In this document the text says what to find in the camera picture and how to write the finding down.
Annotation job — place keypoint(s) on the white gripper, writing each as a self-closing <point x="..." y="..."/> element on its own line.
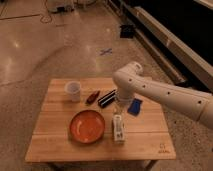
<point x="121" y="104"/>

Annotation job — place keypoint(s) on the black box on floor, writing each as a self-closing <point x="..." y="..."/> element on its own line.
<point x="127" y="31"/>

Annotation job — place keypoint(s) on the long grey rail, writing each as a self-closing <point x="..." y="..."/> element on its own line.
<point x="178" y="33"/>

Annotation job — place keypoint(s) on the wooden table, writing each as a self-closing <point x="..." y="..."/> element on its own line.
<point x="146" y="135"/>

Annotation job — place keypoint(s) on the white plastic cup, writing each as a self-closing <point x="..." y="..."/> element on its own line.
<point x="73" y="89"/>

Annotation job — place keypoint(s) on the orange ceramic bowl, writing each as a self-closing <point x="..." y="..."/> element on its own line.
<point x="87" y="126"/>

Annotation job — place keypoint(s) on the dark red small object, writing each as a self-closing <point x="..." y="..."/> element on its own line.
<point x="92" y="97"/>

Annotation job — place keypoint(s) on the blue plastic object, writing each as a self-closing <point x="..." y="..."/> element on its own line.
<point x="134" y="108"/>

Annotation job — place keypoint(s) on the white bottle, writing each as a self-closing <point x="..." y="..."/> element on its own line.
<point x="118" y="128"/>

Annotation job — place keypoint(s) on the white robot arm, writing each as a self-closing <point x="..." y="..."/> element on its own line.
<point x="194" y="104"/>

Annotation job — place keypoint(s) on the black striped box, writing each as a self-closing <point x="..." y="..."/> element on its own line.
<point x="107" y="99"/>

